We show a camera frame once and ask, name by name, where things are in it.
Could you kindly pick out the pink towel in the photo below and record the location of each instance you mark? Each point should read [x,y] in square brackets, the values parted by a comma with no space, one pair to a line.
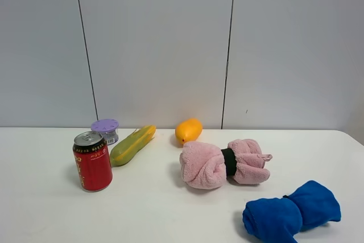
[206,166]

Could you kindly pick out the orange mango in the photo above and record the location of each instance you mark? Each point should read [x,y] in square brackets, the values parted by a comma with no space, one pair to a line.
[188,130]

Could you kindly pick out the green yellow corn cob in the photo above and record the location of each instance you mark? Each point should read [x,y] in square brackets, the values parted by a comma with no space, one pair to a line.
[127,148]

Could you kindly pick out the purple lid plastic jar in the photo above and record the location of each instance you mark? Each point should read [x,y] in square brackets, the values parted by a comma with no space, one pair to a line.
[108,128]

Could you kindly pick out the red soda can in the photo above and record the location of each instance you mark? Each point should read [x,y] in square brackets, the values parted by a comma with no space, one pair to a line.
[92,159]

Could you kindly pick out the blue rolled towel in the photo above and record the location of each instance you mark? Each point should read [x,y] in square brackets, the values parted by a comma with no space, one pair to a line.
[279,219]

